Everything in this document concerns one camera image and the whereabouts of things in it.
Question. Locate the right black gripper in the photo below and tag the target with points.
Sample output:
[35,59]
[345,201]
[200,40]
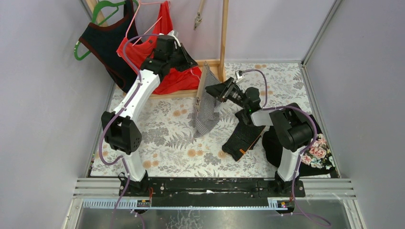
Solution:
[224,91]

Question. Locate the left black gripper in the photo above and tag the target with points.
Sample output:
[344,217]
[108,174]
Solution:
[186,58]

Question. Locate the wooden clip hanger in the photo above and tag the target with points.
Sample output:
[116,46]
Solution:
[201,100]

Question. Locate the grey striped underwear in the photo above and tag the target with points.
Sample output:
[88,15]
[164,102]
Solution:
[209,118]

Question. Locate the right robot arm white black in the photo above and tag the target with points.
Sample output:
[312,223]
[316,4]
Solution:
[294,128]

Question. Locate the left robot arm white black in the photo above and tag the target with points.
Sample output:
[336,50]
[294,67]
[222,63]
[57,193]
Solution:
[119,127]

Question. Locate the black underwear orange trim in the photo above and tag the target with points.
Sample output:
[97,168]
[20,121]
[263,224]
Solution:
[243,138]

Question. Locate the green plastic hanger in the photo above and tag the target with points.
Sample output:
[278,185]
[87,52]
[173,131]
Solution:
[94,10]

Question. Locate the floral patterned table mat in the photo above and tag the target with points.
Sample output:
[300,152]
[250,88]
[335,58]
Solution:
[169,147]

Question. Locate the dark tank top red trim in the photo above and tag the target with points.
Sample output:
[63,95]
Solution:
[103,43]

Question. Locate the wooden clothes rack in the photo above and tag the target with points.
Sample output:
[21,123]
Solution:
[216,65]

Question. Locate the black floral garment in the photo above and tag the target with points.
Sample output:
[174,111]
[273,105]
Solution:
[317,160]

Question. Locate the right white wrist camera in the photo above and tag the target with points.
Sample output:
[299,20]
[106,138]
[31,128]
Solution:
[239,76]

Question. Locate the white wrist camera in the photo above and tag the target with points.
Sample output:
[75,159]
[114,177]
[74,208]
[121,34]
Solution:
[174,34]
[239,76]

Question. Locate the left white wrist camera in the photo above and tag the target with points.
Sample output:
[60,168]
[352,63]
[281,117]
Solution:
[174,34]

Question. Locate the pink wire hanger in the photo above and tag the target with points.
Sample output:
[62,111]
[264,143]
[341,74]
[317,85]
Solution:
[151,17]

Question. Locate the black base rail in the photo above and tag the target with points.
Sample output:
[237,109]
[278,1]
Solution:
[210,192]

